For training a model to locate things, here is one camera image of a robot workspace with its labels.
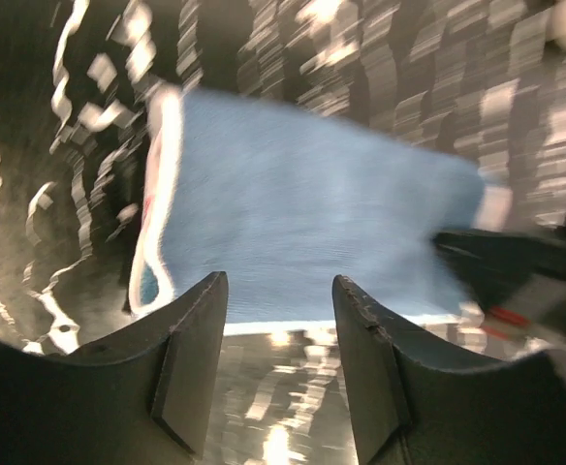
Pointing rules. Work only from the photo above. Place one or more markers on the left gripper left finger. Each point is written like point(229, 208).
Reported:
point(141, 395)

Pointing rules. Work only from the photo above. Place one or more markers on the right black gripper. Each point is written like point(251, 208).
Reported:
point(517, 278)

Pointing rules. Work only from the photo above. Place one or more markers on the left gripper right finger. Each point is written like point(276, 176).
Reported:
point(415, 398)

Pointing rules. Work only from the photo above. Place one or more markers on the blue beige patterned towel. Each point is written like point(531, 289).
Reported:
point(283, 200)

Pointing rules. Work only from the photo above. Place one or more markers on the black marble pattern mat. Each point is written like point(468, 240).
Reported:
point(480, 79)

